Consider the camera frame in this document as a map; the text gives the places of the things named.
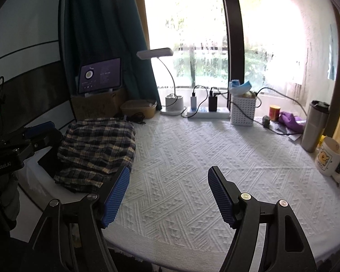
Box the white bear mug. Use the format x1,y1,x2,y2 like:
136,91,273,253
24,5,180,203
317,136,340,182

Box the paper sheets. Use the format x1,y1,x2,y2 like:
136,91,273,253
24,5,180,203
270,122,301,141

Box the teal curtain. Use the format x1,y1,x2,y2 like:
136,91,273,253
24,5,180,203
59,0,162,111

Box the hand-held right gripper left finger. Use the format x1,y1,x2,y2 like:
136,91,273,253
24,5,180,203
31,166,131,272

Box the black cloth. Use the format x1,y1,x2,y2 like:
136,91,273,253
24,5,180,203
37,147,63,176

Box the cardboard box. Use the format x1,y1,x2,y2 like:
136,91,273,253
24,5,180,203
71,88,128,121

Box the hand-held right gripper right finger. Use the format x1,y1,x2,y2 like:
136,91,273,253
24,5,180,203
208,166,318,272

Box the purple cloth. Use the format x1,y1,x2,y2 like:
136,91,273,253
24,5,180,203
278,111,306,133

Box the black cable with plug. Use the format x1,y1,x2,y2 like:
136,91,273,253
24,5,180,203
255,87,312,105

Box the white power strip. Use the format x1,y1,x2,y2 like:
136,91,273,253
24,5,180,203
187,106,230,119

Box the steel tumbler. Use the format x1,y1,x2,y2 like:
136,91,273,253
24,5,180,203
301,100,330,153

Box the white textured tablecloth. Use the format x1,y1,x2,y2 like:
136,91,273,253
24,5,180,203
18,112,340,261

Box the dark window frame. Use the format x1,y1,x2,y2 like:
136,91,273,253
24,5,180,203
218,0,245,91

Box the white perforated basket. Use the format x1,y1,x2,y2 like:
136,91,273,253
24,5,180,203
230,95,257,126

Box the black cable of white charger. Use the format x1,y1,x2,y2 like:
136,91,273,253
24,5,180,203
181,85,201,118

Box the white desk lamp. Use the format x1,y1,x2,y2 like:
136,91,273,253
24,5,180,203
136,48,187,116

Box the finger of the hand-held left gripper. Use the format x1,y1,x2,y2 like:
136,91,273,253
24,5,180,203
25,130,63,155
23,121,56,139

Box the blue face mask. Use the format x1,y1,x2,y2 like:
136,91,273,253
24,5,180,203
228,79,253,95

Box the black coiled cable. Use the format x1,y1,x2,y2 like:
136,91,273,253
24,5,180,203
116,113,146,125

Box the tablet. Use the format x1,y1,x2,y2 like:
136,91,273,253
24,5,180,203
77,57,122,95

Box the plaid flannel shirt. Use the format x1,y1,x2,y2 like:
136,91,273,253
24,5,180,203
54,118,136,193

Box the yellow food container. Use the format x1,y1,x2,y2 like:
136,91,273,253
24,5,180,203
120,99,158,119

